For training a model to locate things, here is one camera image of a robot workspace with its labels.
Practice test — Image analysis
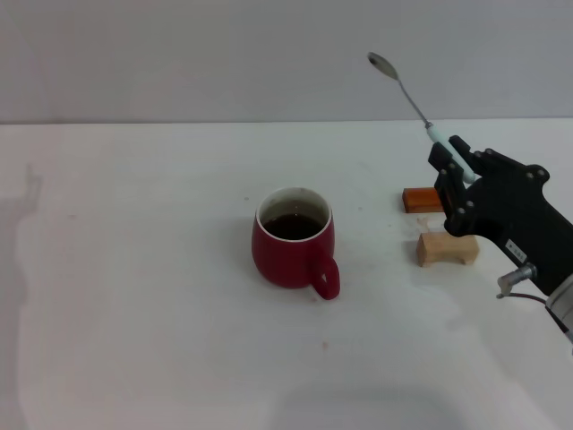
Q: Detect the red ceramic cup with coffee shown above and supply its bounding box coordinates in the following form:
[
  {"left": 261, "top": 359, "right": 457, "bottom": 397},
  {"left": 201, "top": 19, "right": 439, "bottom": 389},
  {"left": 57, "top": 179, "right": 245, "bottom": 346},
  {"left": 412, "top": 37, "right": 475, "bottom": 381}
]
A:
[{"left": 250, "top": 186, "right": 341, "bottom": 301}]

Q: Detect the dark red-brown wooden block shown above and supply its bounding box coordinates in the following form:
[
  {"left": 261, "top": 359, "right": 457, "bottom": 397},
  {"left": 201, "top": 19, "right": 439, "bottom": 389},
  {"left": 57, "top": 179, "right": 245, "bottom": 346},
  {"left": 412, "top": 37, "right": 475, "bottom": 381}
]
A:
[{"left": 401, "top": 187, "right": 445, "bottom": 215}]

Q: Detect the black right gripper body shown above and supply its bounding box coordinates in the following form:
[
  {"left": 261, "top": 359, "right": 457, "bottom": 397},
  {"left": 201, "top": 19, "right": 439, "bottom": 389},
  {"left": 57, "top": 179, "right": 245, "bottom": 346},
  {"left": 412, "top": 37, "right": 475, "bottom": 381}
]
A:
[{"left": 442, "top": 172, "right": 573, "bottom": 297}]

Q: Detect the grey gripper cable with connector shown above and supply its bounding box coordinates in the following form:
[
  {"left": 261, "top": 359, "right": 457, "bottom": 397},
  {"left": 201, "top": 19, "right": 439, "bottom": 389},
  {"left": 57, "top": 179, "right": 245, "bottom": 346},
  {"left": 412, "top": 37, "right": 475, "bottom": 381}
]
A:
[{"left": 495, "top": 262, "right": 551, "bottom": 309}]

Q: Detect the light wooden spoon rest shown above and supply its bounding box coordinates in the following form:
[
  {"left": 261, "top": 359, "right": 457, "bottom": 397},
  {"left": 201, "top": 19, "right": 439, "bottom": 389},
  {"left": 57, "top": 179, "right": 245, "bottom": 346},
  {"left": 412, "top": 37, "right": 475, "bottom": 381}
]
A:
[{"left": 415, "top": 231, "right": 479, "bottom": 269}]

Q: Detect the spoon with light blue handle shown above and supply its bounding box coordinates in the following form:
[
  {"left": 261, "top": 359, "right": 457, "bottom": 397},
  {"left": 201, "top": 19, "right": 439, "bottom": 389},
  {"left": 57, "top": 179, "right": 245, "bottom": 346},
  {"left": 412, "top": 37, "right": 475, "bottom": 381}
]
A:
[{"left": 366, "top": 51, "right": 475, "bottom": 184}]

